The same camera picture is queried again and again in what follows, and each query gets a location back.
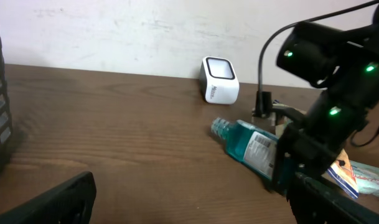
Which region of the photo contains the light green wet wipes pack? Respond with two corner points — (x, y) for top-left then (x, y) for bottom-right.
(350, 161), (379, 197)

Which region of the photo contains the white barcode scanner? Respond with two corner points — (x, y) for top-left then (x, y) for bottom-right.
(199, 56), (240, 105)

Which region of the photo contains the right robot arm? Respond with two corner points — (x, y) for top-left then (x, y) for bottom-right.
(272, 1), (379, 194)

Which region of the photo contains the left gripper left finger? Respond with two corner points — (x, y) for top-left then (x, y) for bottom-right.
(0, 171), (96, 224)

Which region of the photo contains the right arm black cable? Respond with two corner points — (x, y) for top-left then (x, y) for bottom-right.
(254, 0), (379, 149)

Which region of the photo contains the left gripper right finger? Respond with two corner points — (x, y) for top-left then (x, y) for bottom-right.
(286, 172), (379, 224)

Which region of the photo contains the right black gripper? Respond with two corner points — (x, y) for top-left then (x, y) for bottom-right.
(271, 90), (367, 193)

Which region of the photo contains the teal mouthwash bottle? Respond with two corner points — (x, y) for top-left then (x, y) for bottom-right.
(211, 118), (294, 196)

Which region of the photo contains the yellow snack bag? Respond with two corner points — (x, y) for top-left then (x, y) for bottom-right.
(271, 99), (360, 200)

